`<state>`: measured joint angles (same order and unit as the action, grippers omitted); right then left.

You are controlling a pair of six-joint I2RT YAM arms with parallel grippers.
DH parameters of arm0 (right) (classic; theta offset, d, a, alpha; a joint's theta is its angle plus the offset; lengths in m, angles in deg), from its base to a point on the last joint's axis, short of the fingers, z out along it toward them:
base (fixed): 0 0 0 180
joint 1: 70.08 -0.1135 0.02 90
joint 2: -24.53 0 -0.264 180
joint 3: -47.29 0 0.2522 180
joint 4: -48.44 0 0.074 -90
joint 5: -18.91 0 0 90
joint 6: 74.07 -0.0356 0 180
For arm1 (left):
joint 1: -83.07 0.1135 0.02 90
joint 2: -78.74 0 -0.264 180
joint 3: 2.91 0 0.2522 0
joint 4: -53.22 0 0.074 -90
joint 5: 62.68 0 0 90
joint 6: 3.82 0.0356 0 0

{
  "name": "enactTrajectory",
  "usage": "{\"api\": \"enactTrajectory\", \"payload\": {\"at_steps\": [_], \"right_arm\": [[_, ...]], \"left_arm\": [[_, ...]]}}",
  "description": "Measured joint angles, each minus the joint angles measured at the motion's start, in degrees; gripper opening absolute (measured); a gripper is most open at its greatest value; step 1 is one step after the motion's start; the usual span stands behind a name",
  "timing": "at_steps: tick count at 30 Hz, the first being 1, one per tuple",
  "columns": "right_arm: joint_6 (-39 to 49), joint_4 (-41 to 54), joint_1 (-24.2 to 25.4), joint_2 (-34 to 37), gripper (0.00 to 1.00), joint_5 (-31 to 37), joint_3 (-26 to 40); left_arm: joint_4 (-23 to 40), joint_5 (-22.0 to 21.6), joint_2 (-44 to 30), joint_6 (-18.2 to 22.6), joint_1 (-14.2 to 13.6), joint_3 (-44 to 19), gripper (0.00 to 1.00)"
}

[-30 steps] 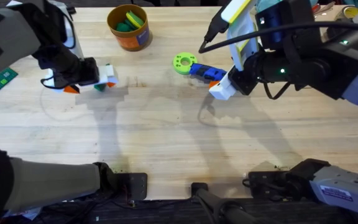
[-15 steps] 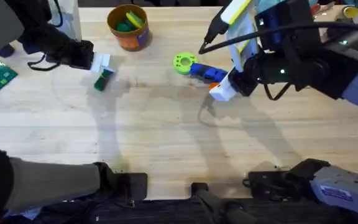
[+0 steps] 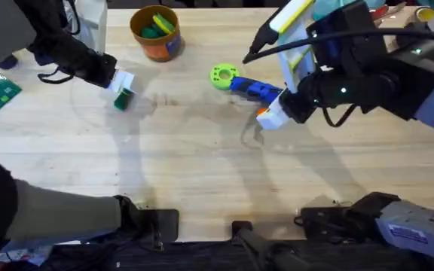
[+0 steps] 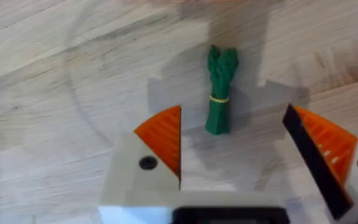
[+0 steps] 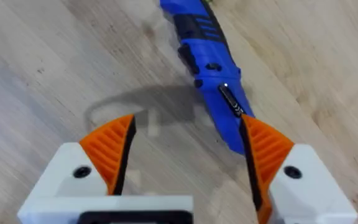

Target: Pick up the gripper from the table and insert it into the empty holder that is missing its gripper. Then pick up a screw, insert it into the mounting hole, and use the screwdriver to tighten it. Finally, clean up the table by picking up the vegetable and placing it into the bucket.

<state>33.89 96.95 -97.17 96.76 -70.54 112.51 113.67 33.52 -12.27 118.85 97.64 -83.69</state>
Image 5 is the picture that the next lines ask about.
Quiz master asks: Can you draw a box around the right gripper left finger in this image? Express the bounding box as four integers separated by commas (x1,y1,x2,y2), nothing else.
28,113,137,198

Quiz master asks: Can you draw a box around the blue electric screwdriver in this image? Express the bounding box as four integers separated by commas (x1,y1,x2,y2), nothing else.
159,0,255,156

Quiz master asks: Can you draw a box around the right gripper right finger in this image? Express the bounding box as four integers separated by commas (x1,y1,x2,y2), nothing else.
239,113,358,224

